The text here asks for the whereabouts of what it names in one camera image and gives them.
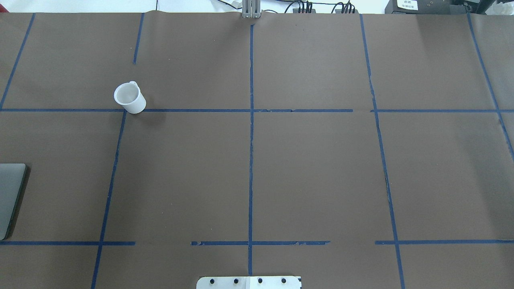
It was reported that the grey closed laptop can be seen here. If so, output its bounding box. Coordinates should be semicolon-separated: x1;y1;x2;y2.
0;163;27;241

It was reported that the white metal base plate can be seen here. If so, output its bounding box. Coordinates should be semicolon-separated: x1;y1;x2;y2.
196;276;302;289

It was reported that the grey aluminium mounting post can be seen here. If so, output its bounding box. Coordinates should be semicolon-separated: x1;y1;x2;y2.
242;0;262;18

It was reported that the black cable connector right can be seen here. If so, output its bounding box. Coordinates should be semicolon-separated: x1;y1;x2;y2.
331;0;358;14

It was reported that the white plastic cup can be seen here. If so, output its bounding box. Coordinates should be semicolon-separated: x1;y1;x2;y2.
113;81;147;114

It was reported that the black cable connector left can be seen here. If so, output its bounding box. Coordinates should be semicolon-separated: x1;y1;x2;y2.
292;0;316;14

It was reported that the black cable connector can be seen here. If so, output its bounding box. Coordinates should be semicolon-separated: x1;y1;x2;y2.
292;0;316;14
331;0;358;14

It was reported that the black equipment box with label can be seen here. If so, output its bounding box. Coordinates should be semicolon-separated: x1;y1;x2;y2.
384;0;469;15

